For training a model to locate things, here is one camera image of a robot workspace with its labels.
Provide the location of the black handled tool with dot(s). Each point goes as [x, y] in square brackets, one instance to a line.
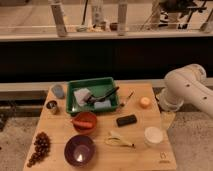
[92, 99]

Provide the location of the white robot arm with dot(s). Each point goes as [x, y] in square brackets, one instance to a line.
[186, 84]

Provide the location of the orange carrot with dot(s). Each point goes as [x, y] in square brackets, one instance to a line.
[82, 124]

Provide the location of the small brush pen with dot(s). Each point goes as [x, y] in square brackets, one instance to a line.
[127, 99]

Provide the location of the orange fruit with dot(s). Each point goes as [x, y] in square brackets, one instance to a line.
[145, 102]

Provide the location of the small metal cup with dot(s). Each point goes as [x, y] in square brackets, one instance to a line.
[52, 107]

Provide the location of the black rectangular remote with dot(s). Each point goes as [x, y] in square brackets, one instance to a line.
[126, 120]

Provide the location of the white lidded container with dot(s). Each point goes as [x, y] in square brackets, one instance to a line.
[153, 136]

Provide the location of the green plastic tray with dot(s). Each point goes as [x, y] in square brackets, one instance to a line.
[95, 95]

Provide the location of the red bowl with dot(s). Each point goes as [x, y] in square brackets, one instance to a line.
[86, 117]

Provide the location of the wooden table board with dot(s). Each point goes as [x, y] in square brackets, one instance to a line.
[110, 158]

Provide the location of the purple bowl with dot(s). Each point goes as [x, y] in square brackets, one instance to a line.
[79, 150]

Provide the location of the bunch of dark grapes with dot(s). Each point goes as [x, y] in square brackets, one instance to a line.
[42, 148]

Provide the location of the white towel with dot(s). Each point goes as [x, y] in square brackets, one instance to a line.
[82, 95]

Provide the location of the light blue sponge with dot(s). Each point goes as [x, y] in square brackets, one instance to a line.
[104, 104]

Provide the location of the grey blue cup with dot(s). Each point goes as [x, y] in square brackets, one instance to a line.
[58, 92]

